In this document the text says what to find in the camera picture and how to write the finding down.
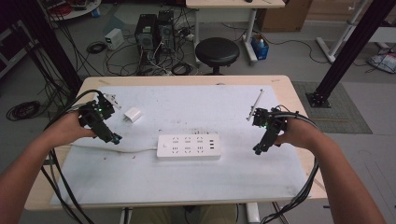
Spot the large black computer tower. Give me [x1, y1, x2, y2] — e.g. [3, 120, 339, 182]
[134, 13, 159, 67]

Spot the blue box with bottle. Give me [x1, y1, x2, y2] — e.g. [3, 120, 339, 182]
[250, 34, 270, 61]

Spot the black left gripper cable bundle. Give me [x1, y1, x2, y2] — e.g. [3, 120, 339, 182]
[39, 89, 104, 224]

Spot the small black cable coil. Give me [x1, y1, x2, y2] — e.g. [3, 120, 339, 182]
[86, 40, 107, 55]

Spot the large black cable coil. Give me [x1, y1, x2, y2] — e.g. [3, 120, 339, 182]
[6, 100, 42, 122]

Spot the round white table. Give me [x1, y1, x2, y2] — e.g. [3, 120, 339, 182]
[39, 0, 103, 21]

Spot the white power supply box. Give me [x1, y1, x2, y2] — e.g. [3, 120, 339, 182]
[104, 27, 125, 51]

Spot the white metal stand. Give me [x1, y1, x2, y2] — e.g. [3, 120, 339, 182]
[315, 0, 370, 64]

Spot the black metal frame post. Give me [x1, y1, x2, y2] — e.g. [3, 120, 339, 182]
[13, 0, 84, 95]
[305, 0, 396, 109]

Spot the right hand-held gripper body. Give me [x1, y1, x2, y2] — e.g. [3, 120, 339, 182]
[247, 88, 289, 140]

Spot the clear plastic bag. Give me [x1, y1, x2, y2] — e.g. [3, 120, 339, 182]
[366, 51, 396, 75]

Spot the small black computer tower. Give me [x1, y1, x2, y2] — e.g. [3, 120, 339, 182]
[156, 8, 177, 54]

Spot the grey floor mat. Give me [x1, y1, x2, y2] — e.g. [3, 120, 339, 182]
[291, 80, 374, 135]

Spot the black cable coil near stool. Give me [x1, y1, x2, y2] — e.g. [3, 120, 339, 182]
[170, 61, 194, 77]

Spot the person's left hand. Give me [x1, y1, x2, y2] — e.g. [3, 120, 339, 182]
[46, 110, 98, 147]

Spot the black gripper cable bundle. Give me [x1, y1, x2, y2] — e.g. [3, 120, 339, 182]
[39, 89, 104, 224]
[261, 105, 321, 224]

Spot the black right gripper cable bundle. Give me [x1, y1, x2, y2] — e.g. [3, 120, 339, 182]
[261, 105, 321, 224]

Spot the black round stool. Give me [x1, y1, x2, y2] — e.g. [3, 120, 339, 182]
[194, 36, 241, 76]

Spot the white table leg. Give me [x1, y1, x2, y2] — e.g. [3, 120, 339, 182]
[119, 207, 134, 224]
[245, 202, 262, 224]

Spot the white charger plug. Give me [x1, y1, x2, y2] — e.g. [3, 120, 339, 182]
[122, 106, 143, 123]

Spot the white table mat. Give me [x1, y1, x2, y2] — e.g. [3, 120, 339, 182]
[49, 84, 310, 207]

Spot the white power strip cord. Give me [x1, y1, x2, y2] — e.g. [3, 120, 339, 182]
[68, 143, 159, 155]

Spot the brown cardboard box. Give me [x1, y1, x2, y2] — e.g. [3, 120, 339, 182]
[257, 0, 314, 33]

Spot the person's right hand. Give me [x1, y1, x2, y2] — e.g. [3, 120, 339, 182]
[275, 117, 325, 151]

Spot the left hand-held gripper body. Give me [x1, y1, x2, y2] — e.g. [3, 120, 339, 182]
[78, 91, 123, 129]

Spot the wooden desk with white legs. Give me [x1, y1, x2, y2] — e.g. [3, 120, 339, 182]
[185, 0, 287, 65]

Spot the white power strip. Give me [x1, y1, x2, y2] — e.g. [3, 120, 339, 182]
[156, 133, 222, 161]

